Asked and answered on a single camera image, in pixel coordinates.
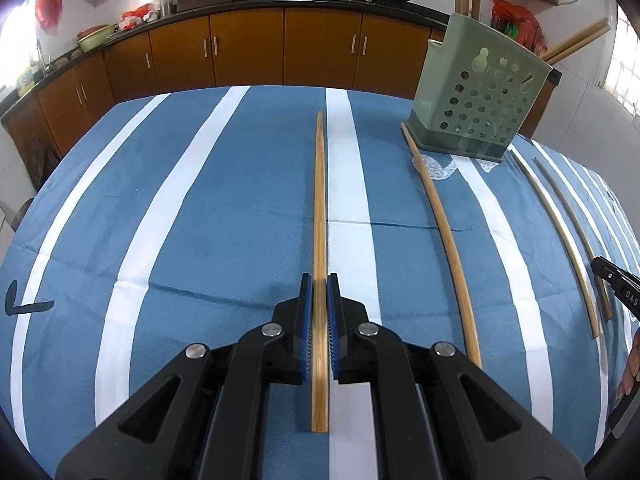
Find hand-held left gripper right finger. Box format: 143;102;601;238
326;271;586;480

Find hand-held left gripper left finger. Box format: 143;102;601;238
55;272;315;480

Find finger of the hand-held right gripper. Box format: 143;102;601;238
592;256;640;322

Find green perforated chopstick holder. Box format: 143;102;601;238
404;11;555;163

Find person's right hand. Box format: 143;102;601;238
616;327;640;401

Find blue white striped tablecloth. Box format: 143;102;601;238
0;85;640;480

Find window with bars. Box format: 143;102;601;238
597;0;640;116

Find red packages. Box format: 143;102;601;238
490;0;548;56

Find wooden base cabinets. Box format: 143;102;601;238
0;0;561;171

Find red white plastic bag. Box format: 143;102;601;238
119;4;155;31

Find green basin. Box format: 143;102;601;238
76;24;117;53

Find yellow detergent bottle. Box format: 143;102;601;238
16;62;38;98

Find red hanging plastic bag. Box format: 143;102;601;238
36;0;66;31

